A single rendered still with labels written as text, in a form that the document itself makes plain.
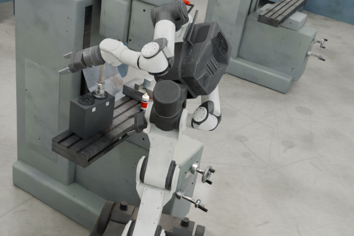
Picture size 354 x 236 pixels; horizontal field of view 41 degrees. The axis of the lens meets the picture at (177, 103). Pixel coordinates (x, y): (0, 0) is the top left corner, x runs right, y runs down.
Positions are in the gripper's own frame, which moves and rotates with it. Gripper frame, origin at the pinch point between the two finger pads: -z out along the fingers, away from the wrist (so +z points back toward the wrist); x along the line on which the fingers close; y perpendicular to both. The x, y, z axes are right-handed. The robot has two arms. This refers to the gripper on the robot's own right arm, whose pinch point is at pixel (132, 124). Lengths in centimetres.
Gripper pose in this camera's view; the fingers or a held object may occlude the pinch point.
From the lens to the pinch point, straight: 257.7
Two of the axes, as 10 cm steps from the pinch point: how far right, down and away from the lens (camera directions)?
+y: -5.5, -4.3, -7.1
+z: 8.3, -3.0, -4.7
